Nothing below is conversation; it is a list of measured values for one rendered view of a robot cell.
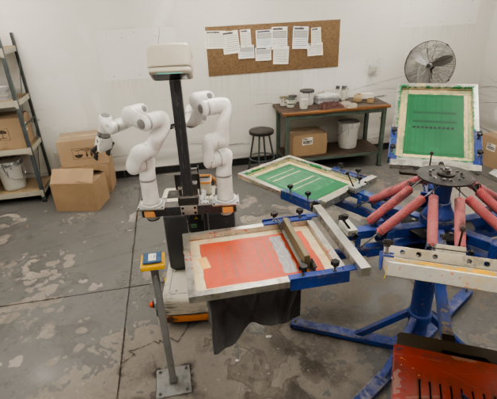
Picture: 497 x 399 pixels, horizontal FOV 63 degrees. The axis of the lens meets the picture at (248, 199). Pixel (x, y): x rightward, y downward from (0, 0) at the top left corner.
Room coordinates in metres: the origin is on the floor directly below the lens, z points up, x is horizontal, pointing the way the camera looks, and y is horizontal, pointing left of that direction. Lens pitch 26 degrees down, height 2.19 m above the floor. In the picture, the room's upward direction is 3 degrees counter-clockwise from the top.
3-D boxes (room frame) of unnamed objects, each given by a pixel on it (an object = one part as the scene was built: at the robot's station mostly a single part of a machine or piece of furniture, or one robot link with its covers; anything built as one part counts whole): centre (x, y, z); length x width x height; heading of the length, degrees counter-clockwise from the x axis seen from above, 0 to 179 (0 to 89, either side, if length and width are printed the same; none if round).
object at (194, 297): (1.82, -0.04, 0.97); 0.79 x 0.58 x 0.04; 100
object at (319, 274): (1.59, -0.33, 0.98); 0.30 x 0.05 x 0.07; 100
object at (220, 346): (1.61, -0.02, 0.74); 0.46 x 0.04 x 0.42; 100
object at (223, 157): (2.17, 0.14, 1.37); 0.13 x 0.10 x 0.16; 123
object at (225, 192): (2.19, 0.14, 1.21); 0.16 x 0.13 x 0.15; 2
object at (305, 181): (2.70, -0.49, 1.05); 1.08 x 0.61 x 0.23; 40
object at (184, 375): (1.84, 0.54, 0.48); 0.22 x 0.22 x 0.96; 10
